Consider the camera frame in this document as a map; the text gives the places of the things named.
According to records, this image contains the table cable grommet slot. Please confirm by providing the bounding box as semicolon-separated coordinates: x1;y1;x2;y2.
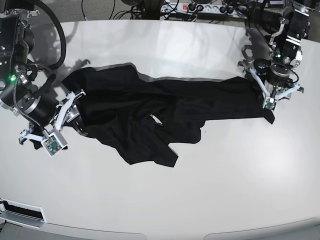
0;198;47;229

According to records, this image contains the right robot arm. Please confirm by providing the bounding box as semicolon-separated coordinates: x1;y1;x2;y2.
0;0;87;142

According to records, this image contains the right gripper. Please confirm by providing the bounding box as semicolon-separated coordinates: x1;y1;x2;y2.
27;94;88;137

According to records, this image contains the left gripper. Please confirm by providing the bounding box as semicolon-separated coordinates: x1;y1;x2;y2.
262;64;295;95

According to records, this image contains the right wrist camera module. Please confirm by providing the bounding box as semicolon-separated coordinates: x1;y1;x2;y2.
40;130;68;157

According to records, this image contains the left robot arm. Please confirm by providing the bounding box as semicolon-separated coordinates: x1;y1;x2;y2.
246;0;316;101

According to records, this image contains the black t-shirt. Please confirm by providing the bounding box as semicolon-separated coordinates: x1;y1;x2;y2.
62;64;275;168

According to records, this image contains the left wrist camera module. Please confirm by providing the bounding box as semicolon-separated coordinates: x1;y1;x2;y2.
262;96;278;112

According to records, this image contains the white power strip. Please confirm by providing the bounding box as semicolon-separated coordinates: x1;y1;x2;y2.
160;2;246;19

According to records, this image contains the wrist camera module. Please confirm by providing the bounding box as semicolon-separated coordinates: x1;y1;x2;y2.
40;130;68;157
262;96;278;112

